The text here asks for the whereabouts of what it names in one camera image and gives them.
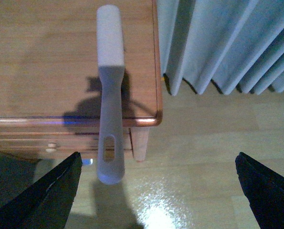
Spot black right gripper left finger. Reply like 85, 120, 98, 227
0, 152, 82, 229

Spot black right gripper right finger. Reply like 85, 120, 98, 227
235, 152, 284, 229

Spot white hand brush black bristles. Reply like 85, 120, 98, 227
96, 5, 125, 185

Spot wooden side table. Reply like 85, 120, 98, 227
0, 0, 162, 161

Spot light green curtain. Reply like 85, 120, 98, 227
157, 0, 284, 95

